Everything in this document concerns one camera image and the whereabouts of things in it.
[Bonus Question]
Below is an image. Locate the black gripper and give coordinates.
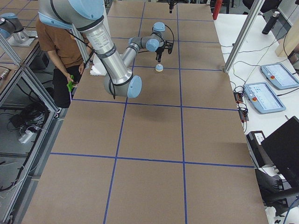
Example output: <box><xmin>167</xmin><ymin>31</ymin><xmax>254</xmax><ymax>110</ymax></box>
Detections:
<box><xmin>156</xmin><ymin>41</ymin><xmax>174</xmax><ymax>62</ymax></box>

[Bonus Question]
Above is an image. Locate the blue and cream bell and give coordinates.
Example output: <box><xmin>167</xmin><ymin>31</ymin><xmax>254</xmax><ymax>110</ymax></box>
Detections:
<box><xmin>155</xmin><ymin>63</ymin><xmax>164</xmax><ymax>72</ymax></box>

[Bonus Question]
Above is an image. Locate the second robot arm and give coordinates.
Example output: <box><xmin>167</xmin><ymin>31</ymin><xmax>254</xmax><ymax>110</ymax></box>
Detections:
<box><xmin>0</xmin><ymin>13</ymin><xmax>37</xmax><ymax>47</ymax></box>

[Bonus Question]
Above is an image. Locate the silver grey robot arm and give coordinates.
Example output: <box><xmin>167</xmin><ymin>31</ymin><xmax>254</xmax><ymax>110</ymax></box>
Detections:
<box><xmin>39</xmin><ymin>0</ymin><xmax>173</xmax><ymax>98</ymax></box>

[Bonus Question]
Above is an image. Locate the red fire extinguisher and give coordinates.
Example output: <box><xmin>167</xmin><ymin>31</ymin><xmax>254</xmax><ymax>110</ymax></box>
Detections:
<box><xmin>213</xmin><ymin>0</ymin><xmax>222</xmax><ymax>20</ymax></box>

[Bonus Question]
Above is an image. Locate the person in brown shirt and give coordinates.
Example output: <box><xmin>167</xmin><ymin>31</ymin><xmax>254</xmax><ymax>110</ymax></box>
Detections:
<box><xmin>36</xmin><ymin>20</ymin><xmax>85</xmax><ymax>114</ymax></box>

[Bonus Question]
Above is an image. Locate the brown paper table mat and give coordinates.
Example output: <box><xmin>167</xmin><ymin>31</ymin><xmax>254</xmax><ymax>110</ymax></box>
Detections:
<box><xmin>22</xmin><ymin>1</ymin><xmax>268</xmax><ymax>224</ymax></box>

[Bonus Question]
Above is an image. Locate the teach pendant lower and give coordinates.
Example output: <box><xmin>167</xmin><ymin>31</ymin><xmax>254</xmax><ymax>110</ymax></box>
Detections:
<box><xmin>243</xmin><ymin>82</ymin><xmax>286</xmax><ymax>114</ymax></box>

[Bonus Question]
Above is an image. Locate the teach pendant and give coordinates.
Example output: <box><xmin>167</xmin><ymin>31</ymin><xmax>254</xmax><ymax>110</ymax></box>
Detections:
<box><xmin>260</xmin><ymin>63</ymin><xmax>299</xmax><ymax>90</ymax></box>
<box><xmin>243</xmin><ymin>82</ymin><xmax>286</xmax><ymax>114</ymax></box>

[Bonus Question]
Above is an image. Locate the black bottle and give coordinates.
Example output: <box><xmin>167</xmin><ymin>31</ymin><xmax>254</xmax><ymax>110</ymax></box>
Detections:
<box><xmin>262</xmin><ymin>11</ymin><xmax>280</xmax><ymax>35</ymax></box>

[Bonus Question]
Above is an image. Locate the teach pendant upper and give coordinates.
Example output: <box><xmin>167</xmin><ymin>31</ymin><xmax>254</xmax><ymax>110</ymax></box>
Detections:
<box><xmin>260</xmin><ymin>63</ymin><xmax>299</xmax><ymax>90</ymax></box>

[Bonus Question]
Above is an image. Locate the white power strip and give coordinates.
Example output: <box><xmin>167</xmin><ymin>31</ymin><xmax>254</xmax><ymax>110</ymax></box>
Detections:
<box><xmin>18</xmin><ymin>130</ymin><xmax>34</xmax><ymax>144</ymax></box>

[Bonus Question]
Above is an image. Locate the black laptop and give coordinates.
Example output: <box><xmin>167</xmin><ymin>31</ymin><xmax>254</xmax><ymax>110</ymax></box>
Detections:
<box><xmin>261</xmin><ymin>116</ymin><xmax>299</xmax><ymax>187</ymax></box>

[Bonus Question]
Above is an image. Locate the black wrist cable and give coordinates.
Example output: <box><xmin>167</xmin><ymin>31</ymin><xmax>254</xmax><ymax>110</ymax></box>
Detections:
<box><xmin>137</xmin><ymin>23</ymin><xmax>175</xmax><ymax>54</ymax></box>

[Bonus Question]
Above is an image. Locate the black front camera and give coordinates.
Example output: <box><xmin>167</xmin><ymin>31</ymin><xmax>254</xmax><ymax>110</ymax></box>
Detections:
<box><xmin>168</xmin><ymin>0</ymin><xmax>174</xmax><ymax>14</ymax></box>

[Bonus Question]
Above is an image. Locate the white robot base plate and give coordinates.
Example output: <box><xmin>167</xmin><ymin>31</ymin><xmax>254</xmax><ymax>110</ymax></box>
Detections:
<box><xmin>90</xmin><ymin>55</ymin><xmax>107</xmax><ymax>76</ymax></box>

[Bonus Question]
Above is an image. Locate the aluminium frame post right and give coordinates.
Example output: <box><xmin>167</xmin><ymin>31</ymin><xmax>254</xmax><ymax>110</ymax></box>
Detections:
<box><xmin>223</xmin><ymin>0</ymin><xmax>265</xmax><ymax>73</ymax></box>

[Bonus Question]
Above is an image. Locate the green handled tool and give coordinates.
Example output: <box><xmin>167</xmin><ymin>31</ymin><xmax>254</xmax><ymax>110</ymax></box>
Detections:
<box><xmin>67</xmin><ymin>75</ymin><xmax>76</xmax><ymax>102</ymax></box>

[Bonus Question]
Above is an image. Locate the aluminium table frame left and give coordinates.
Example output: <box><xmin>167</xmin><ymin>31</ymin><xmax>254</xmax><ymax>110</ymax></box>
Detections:
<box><xmin>0</xmin><ymin>38</ymin><xmax>57</xmax><ymax>224</ymax></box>

